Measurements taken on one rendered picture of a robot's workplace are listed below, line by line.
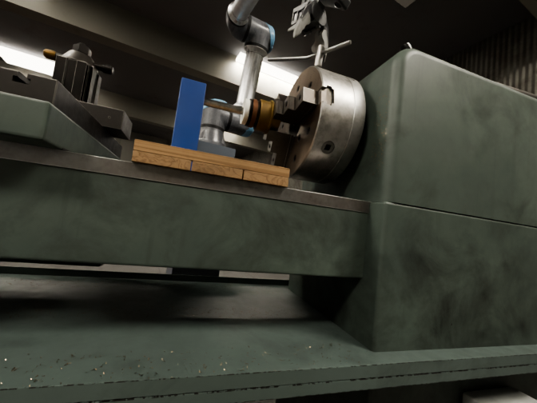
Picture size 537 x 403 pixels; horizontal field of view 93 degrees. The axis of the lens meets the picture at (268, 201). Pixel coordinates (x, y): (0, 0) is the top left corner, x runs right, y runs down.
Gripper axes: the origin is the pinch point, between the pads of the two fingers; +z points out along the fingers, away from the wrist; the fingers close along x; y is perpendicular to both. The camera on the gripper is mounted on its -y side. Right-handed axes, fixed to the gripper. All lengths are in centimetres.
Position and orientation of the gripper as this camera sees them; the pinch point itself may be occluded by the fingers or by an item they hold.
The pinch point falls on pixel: (312, 51)
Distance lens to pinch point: 91.5
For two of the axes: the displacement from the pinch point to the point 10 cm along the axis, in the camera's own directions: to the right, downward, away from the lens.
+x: -7.1, -0.9, -6.9
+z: -1.5, 9.9, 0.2
